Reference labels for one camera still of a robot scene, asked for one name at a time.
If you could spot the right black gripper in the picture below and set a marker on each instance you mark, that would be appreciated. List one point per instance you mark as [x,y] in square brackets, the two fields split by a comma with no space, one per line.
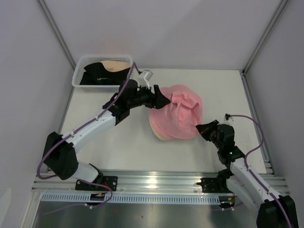
[204,129]

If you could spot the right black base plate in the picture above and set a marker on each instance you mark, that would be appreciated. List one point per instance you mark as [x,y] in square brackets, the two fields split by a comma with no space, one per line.
[213,185]

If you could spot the pink bucket hat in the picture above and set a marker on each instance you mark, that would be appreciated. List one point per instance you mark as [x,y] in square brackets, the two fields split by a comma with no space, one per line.
[181,94]
[171,128]

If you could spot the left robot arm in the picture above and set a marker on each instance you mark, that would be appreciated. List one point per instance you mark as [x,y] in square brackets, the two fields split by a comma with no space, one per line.
[61,149]

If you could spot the white plastic basket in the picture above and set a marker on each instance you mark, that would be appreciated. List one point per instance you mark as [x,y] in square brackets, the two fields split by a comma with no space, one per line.
[89,59]

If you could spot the white slotted cable duct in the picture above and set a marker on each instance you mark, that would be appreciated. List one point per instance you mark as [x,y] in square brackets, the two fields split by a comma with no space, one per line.
[132,198]

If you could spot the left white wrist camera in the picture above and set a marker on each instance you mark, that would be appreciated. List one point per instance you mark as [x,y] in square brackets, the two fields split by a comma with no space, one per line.
[144,78]

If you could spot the right aluminium corner post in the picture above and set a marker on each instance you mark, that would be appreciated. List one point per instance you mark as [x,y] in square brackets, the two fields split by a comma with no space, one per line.
[282,6]

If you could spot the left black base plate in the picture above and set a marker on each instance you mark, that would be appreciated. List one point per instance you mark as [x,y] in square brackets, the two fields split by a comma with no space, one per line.
[102,183]

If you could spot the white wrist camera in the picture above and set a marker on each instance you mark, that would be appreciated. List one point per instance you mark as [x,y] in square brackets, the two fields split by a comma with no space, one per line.
[228,120]
[144,78]

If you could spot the aluminium corner post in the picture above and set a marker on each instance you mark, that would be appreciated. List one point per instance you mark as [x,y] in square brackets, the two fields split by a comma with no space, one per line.
[46,12]
[282,6]

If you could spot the beige bucket hat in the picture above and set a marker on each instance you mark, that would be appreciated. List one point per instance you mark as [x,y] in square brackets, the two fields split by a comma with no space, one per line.
[159,133]

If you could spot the black hat in basket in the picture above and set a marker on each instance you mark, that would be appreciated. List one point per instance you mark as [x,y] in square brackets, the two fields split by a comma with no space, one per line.
[95,74]

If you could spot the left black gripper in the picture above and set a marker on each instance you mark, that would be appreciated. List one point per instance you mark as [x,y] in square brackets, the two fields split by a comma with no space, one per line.
[157,99]

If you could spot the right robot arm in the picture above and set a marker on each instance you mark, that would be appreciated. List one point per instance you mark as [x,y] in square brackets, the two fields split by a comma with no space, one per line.
[270,208]

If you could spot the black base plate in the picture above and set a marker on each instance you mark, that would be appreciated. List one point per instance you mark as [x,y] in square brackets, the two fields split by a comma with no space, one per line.
[102,183]
[213,185]

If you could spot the left aluminium corner post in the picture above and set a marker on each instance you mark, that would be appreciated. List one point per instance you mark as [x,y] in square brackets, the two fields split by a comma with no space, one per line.
[46,12]

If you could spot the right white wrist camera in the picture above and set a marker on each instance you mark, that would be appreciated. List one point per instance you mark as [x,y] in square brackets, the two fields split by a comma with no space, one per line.
[228,120]

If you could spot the aluminium mounting rail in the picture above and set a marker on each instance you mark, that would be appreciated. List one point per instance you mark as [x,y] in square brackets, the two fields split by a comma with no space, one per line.
[136,182]

